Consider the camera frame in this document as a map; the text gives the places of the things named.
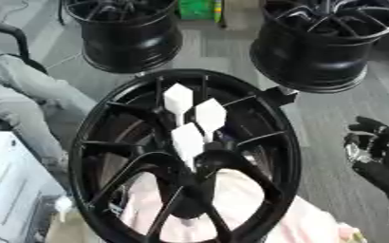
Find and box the black chair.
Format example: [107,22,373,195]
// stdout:
[0,22,50,131]

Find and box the green box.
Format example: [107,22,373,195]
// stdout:
[177,0,218,21]

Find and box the black wheel rim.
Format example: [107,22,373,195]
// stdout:
[249,0,389,94]
[60,0,185,74]

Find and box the pink cloth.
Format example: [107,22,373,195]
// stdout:
[118,168,366,243]

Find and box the white pin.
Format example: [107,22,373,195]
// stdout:
[169,122,207,173]
[194,98,228,142]
[161,83,195,126]

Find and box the white box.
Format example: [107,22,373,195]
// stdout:
[0,130,67,243]

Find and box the black wheel stand clamp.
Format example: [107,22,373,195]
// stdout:
[257,85,301,108]

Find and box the person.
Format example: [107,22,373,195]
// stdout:
[0,31,101,174]

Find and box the black spoked wheel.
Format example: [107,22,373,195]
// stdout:
[66,68,305,243]

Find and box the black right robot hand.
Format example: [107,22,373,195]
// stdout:
[342,115,389,207]

